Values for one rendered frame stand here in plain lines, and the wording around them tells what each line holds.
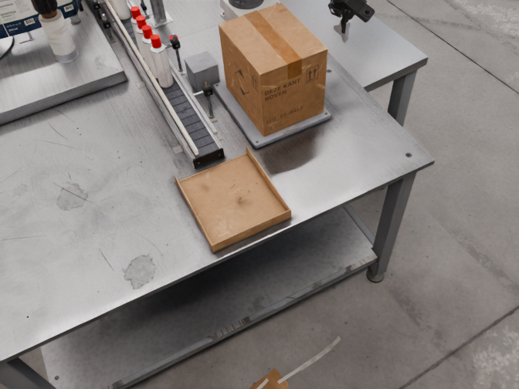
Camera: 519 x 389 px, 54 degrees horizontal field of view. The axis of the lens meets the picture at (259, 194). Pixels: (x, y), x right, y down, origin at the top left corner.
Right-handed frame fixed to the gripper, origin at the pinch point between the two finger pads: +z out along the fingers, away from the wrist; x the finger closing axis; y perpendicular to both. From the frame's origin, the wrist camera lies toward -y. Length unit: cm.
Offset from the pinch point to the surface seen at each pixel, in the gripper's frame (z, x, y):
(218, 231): -28, 88, -18
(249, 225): -24, 81, -23
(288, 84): -25.7, 37.7, -6.3
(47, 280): -48, 127, 7
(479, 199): 108, 8, -53
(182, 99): -20, 59, 30
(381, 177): -4, 44, -42
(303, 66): -27.6, 31.1, -8.2
